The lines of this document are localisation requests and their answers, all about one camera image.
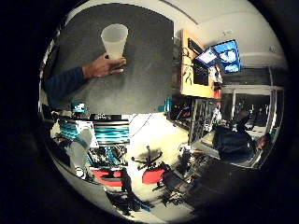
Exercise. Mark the black office chair base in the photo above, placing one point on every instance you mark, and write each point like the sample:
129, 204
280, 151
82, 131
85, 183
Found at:
148, 158

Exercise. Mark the seated person in dark clothes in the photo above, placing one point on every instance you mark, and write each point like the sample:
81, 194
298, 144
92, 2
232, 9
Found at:
235, 143

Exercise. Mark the small blue-screen monitor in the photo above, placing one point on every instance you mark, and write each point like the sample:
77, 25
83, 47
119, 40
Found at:
207, 58

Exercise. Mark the red storage box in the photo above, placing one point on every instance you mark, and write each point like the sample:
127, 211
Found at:
107, 178
152, 176

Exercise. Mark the large blue-screen monitor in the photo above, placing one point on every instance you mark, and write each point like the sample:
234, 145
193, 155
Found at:
229, 56

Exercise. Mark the translucent white plastic cup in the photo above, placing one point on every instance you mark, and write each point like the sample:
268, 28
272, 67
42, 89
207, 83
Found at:
114, 42

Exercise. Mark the black flat screen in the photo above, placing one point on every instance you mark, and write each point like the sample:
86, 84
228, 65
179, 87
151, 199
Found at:
201, 73

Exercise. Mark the teal striped crate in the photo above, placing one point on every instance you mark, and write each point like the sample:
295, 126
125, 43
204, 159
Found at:
112, 132

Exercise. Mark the teal table clamp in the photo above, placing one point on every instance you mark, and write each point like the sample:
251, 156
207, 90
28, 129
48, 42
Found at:
165, 105
78, 107

